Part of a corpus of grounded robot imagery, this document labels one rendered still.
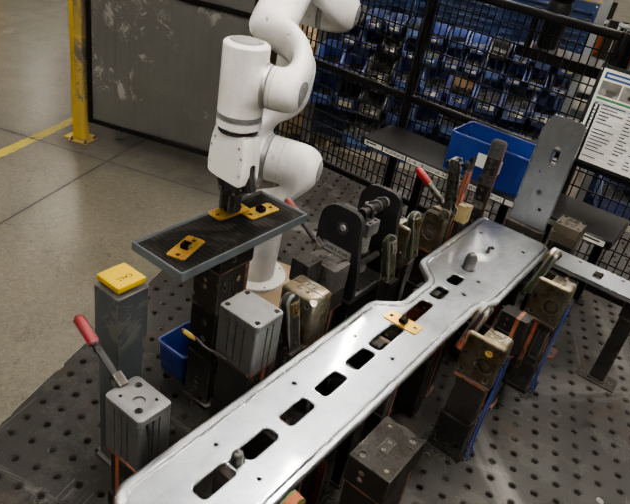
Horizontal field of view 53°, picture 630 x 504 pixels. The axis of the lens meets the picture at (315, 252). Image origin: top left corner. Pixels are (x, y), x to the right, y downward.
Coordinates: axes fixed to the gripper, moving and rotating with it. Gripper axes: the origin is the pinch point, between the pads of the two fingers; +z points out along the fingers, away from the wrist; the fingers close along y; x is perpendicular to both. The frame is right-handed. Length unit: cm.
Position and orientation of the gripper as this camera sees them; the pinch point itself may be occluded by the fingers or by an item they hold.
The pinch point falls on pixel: (230, 200)
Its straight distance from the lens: 127.4
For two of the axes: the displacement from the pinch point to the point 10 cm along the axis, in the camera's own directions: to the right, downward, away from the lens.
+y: 7.3, 4.6, -5.0
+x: 6.6, -3.0, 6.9
